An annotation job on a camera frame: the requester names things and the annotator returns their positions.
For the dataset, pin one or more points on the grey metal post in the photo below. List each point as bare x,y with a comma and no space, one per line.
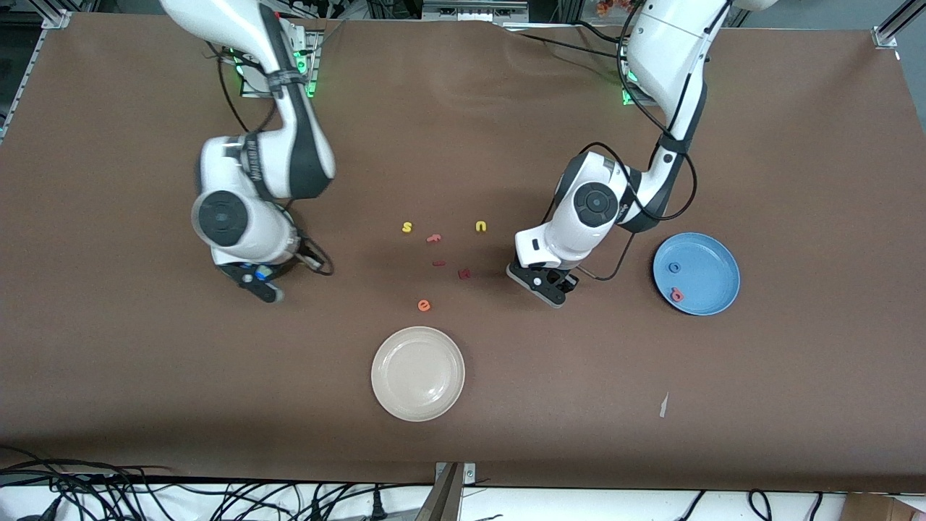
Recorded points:
443,499

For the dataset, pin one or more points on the grey power strip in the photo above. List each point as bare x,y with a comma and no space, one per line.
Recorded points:
474,10

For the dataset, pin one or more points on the black power plug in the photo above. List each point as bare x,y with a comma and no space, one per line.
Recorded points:
376,503

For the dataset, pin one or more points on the brown table cover sheet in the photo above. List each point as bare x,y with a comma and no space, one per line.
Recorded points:
506,145

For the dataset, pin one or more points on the white paper scrap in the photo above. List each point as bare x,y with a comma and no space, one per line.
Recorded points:
663,405

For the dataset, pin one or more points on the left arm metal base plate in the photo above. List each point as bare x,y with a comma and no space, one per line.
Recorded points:
631,102

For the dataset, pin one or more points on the cardboard box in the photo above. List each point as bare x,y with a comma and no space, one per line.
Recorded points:
882,510

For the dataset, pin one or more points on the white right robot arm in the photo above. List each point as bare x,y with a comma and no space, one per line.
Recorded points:
217,22

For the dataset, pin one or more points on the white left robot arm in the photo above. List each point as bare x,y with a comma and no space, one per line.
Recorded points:
665,43

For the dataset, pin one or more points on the silver metal bracket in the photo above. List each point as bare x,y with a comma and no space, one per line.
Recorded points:
469,474

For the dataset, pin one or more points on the blue plate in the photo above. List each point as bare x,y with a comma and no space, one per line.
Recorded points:
705,278

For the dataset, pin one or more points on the beige plate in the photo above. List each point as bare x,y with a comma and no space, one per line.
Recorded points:
418,373

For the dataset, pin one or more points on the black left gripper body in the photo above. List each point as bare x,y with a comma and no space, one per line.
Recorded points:
569,281

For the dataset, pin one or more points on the orange artificial flowers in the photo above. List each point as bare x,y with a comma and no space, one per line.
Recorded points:
611,6

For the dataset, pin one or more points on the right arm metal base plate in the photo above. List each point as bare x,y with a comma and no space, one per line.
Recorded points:
314,40

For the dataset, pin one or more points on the aluminium frame rail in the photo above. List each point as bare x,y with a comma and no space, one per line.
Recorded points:
30,72
888,36

